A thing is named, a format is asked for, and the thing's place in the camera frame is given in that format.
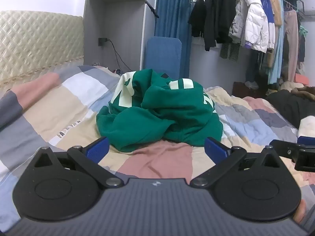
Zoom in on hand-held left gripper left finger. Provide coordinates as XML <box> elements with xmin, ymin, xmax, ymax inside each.
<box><xmin>32</xmin><ymin>136</ymin><xmax>125</xmax><ymax>188</ymax></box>

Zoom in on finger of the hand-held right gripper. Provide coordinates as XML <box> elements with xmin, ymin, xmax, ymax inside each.
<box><xmin>269</xmin><ymin>139</ymin><xmax>304</xmax><ymax>163</ymax></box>
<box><xmin>296</xmin><ymin>136</ymin><xmax>315</xmax><ymax>146</ymax></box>

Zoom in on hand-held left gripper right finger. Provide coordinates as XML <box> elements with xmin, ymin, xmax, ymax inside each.
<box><xmin>191</xmin><ymin>137</ymin><xmax>283</xmax><ymax>188</ymax></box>

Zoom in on green hoodie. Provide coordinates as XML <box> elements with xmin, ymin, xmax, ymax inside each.
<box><xmin>96</xmin><ymin>69</ymin><xmax>224</xmax><ymax>153</ymax></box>

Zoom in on person's left hand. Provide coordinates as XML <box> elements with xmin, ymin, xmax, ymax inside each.
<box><xmin>294</xmin><ymin>200</ymin><xmax>308</xmax><ymax>224</ymax></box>

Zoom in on white plush cloth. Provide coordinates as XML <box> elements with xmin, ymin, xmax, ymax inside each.
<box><xmin>297</xmin><ymin>115</ymin><xmax>315</xmax><ymax>138</ymax></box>

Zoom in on dark clothing pile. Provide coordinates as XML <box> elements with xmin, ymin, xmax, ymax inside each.
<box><xmin>267</xmin><ymin>88</ymin><xmax>315</xmax><ymax>129</ymax></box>

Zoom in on brown fur garment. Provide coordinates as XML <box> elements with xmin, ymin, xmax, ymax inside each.
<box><xmin>290</xmin><ymin>86</ymin><xmax>315</xmax><ymax>100</ymax></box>

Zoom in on patchwork checked blanket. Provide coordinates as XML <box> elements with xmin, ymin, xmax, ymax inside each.
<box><xmin>0</xmin><ymin>65</ymin><xmax>315</xmax><ymax>227</ymax></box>

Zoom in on pink box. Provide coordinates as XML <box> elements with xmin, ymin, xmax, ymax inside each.
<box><xmin>294</xmin><ymin>74</ymin><xmax>310</xmax><ymax>85</ymax></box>

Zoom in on dark red box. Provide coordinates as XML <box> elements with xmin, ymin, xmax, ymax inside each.
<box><xmin>232</xmin><ymin>82</ymin><xmax>269</xmax><ymax>99</ymax></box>

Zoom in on bedside clutter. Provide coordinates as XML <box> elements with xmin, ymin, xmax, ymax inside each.
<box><xmin>91</xmin><ymin>63</ymin><xmax>123</xmax><ymax>76</ymax></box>

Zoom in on blue jeans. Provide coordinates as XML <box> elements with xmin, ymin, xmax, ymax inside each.
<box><xmin>246</xmin><ymin>50</ymin><xmax>262</xmax><ymax>84</ymax></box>

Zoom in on light blue garment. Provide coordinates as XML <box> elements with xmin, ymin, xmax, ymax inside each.
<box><xmin>268</xmin><ymin>0</ymin><xmax>287</xmax><ymax>85</ymax></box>

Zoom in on dark hanging garment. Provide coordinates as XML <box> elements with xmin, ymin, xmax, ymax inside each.
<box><xmin>296</xmin><ymin>12</ymin><xmax>309</xmax><ymax>65</ymax></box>

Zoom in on pink beige pants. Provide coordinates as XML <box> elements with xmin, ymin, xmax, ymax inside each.
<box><xmin>283</xmin><ymin>10</ymin><xmax>300</xmax><ymax>83</ymax></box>

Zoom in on striped garment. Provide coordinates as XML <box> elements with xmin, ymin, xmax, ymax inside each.
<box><xmin>220</xmin><ymin>42</ymin><xmax>240</xmax><ymax>61</ymax></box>

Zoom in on beige quilted headboard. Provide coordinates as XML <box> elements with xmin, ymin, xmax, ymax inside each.
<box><xmin>0</xmin><ymin>10</ymin><xmax>84</xmax><ymax>84</ymax></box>

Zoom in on white puffer jacket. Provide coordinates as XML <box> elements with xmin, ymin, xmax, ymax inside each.
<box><xmin>242</xmin><ymin>0</ymin><xmax>276</xmax><ymax>53</ymax></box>

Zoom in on grey cabinet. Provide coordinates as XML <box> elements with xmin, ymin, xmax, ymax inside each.
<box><xmin>83</xmin><ymin>0</ymin><xmax>160</xmax><ymax>73</ymax></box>

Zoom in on grey jacket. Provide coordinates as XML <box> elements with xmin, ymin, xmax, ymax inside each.
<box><xmin>229</xmin><ymin>0</ymin><xmax>249</xmax><ymax>45</ymax></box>

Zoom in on short black jacket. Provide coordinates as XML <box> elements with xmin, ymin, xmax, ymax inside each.
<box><xmin>188</xmin><ymin>0</ymin><xmax>208</xmax><ymax>39</ymax></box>

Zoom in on beige coat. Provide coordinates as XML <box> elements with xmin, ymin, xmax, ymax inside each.
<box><xmin>264</xmin><ymin>0</ymin><xmax>284</xmax><ymax>27</ymax></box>

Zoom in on blue curtain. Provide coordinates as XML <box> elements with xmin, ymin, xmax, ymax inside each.
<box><xmin>155</xmin><ymin>0</ymin><xmax>195</xmax><ymax>39</ymax></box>

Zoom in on black cabinet rod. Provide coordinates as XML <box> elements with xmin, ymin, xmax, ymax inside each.
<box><xmin>145</xmin><ymin>2</ymin><xmax>160</xmax><ymax>19</ymax></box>

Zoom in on black power cable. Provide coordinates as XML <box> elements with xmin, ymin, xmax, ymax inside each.
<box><xmin>106</xmin><ymin>39</ymin><xmax>134</xmax><ymax>72</ymax></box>

